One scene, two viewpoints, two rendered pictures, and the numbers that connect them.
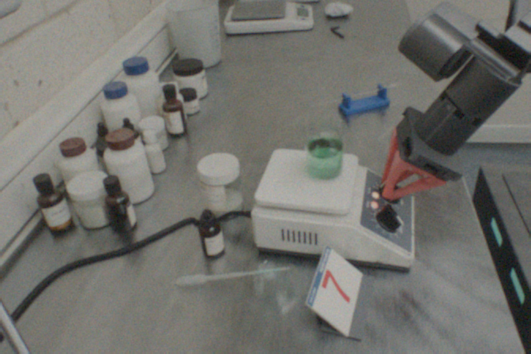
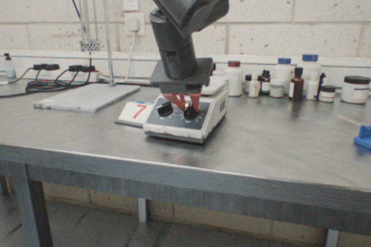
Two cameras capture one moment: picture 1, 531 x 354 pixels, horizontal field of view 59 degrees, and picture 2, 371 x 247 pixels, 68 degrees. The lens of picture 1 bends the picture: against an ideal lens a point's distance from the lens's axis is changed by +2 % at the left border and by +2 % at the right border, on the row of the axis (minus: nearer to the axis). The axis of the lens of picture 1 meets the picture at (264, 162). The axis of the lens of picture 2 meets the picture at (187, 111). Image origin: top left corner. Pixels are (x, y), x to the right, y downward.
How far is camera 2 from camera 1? 88 cm
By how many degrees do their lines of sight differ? 83
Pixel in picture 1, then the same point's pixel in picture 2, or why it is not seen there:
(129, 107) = (278, 69)
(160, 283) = not seen: hidden behind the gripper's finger
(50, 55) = (281, 38)
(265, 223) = not seen: hidden behind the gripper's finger
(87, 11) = (330, 30)
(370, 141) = (303, 145)
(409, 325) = (112, 131)
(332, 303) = (130, 110)
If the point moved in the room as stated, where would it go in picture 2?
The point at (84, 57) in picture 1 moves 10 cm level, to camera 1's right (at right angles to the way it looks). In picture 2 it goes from (309, 50) to (320, 53)
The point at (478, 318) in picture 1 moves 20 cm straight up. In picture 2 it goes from (101, 146) to (90, 34)
